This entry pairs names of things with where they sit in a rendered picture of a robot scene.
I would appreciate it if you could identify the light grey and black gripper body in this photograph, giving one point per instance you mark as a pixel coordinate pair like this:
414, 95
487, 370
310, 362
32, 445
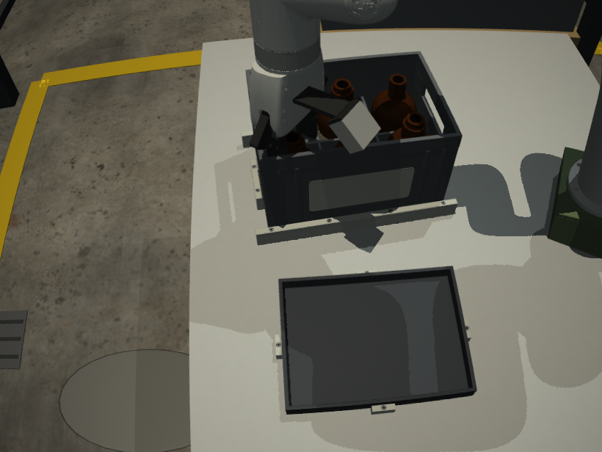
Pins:
273, 91

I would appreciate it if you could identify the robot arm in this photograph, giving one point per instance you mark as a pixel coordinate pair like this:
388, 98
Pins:
288, 38

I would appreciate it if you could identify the dark grey divided crate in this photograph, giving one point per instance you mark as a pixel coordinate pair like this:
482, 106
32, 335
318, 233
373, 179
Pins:
328, 181

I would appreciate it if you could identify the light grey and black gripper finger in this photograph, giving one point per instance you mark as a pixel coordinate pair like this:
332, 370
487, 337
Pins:
262, 140
308, 125

